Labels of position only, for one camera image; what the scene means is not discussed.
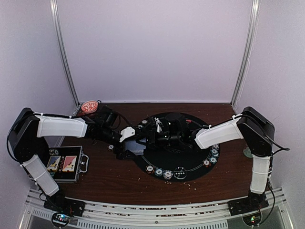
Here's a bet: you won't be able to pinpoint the red white patterned bowl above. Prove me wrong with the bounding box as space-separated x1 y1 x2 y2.
81 100 99 114

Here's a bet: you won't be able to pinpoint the green white chips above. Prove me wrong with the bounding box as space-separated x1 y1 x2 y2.
154 168 163 177
209 156 218 164

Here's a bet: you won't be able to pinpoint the chips in case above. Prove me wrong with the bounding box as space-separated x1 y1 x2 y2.
49 148 59 156

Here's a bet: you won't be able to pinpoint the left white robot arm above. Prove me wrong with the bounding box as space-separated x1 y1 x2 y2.
7 106 140 212

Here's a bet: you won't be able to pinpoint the round black poker mat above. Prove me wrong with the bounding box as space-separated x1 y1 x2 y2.
134 114 220 182

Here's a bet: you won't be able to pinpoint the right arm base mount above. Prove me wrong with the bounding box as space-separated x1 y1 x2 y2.
227 197 269 216

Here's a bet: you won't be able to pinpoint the aluminium poker case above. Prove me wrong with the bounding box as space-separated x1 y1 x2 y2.
40 146 89 184

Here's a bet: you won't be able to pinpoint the blue card deck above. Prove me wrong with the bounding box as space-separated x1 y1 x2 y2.
124 140 146 156

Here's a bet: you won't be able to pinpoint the aluminium front rail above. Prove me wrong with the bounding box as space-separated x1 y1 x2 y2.
17 194 297 229

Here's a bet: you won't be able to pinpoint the yellow blue card box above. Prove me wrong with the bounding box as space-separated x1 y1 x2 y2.
46 156 61 172

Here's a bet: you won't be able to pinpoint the left aluminium frame post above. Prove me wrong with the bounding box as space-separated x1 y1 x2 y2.
50 0 80 106

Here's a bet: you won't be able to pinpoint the aluminium frame post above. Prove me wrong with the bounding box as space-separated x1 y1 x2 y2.
230 0 261 109
50 0 80 106

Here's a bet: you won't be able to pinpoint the blue white chips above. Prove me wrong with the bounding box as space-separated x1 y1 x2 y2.
163 170 173 180
211 145 219 155

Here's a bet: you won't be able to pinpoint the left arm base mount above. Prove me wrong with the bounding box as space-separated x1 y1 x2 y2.
43 198 85 217

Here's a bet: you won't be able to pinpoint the right aluminium frame post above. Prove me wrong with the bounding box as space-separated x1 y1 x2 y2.
230 0 261 109

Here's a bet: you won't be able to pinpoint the white green paper cup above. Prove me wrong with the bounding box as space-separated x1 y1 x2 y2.
243 147 253 158

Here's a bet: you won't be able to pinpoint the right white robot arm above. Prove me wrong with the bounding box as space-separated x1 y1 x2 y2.
140 107 275 211

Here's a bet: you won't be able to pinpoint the red card box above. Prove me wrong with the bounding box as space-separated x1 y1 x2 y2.
62 156 77 172

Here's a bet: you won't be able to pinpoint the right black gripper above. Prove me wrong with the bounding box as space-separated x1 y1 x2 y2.
137 127 182 150

